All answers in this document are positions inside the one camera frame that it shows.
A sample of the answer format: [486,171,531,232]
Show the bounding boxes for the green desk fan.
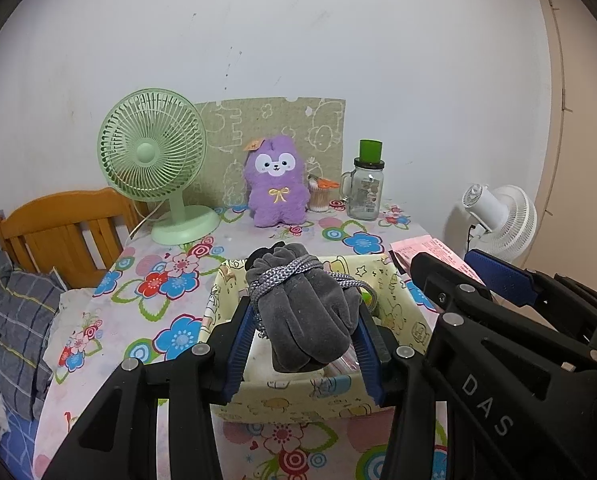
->
[97,88,222,246]

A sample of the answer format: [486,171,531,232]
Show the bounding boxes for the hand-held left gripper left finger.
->
[46,299,255,480]

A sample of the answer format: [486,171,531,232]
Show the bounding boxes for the yellow cartoon storage box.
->
[203,252,436,418]

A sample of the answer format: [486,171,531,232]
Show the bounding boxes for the cotton swab jar orange lid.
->
[305,174,340,213]

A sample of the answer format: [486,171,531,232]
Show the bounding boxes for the grey gloves with cord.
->
[245,242,379,373]

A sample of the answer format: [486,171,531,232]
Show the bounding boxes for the white fan cable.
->
[128,202,162,241]

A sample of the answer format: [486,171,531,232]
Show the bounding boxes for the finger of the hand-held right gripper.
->
[409,252,554,333]
[464,249,597,331]

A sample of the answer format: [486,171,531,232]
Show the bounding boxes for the white standing fan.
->
[461,184,538,263]

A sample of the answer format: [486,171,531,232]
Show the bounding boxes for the glass mug jar green lid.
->
[339,139,386,221]

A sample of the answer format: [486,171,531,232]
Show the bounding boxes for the grey plaid pillow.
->
[0,250,69,421]

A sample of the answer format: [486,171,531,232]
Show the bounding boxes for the wooden bed headboard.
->
[0,187,149,290]

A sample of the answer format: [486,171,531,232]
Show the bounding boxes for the beige door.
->
[521,0,597,301]

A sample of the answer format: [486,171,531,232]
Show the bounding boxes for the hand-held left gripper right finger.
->
[355,304,451,480]

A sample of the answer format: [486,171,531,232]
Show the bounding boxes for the green cartoon print board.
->
[193,96,346,208]

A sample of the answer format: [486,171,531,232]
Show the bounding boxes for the blue bedsheet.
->
[0,405,42,480]

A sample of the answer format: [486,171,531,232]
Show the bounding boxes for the white towel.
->
[243,332,282,386]

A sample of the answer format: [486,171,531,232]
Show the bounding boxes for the purple plush toy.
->
[243,133,311,228]

